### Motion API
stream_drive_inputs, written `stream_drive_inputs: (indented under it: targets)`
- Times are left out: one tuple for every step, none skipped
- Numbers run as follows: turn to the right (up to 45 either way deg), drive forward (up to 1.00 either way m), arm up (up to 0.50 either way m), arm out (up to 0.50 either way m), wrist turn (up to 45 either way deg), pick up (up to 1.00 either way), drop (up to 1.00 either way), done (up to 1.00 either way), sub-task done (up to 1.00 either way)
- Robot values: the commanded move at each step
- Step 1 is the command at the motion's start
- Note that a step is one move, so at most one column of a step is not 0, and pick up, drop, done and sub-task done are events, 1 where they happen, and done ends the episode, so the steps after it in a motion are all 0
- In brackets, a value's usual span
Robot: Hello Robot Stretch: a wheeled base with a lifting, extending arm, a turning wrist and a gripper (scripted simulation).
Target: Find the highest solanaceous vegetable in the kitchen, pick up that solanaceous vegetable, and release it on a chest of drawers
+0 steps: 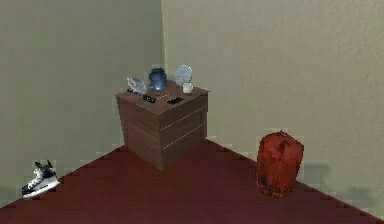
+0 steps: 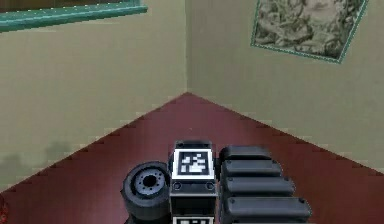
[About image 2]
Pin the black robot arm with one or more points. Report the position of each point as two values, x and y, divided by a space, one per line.
253 186

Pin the green framed picture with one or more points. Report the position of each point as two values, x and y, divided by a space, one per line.
306 26

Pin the green framed window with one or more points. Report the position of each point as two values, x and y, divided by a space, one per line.
66 15

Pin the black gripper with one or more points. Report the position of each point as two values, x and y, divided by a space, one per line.
148 186

